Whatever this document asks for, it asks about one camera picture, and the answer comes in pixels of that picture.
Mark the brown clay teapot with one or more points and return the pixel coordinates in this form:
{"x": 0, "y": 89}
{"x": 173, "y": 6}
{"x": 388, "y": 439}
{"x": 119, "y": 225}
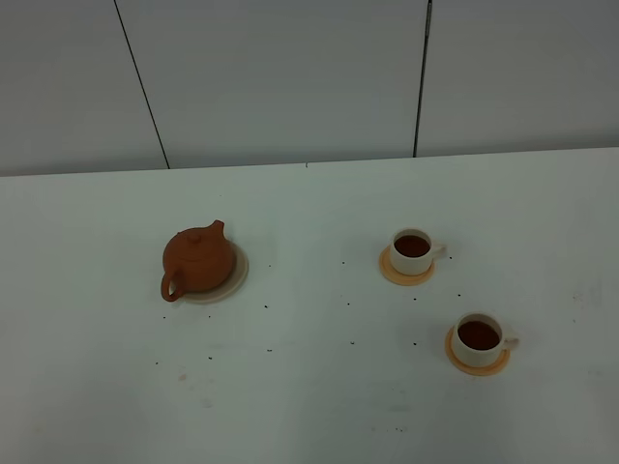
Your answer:
{"x": 196, "y": 260}

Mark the beige round teapot coaster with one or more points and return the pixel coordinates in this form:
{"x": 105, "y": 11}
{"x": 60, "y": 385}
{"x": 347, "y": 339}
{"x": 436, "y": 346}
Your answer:
{"x": 230, "y": 286}

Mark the orange coaster far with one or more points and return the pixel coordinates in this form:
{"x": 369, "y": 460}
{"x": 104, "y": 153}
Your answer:
{"x": 391, "y": 274}

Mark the orange coaster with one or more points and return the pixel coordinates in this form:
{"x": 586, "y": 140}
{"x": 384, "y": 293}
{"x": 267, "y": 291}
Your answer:
{"x": 391, "y": 274}
{"x": 484, "y": 371}

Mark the white teacup far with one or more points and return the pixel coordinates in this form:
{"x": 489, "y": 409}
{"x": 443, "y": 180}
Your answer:
{"x": 412, "y": 251}

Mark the white teacup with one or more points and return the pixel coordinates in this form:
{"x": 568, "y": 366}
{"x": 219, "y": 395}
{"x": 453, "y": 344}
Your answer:
{"x": 412, "y": 251}
{"x": 479, "y": 340}

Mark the white teacup near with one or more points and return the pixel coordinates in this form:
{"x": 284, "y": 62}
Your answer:
{"x": 479, "y": 340}

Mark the orange coaster near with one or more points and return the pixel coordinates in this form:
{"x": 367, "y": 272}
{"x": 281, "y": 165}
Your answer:
{"x": 484, "y": 371}

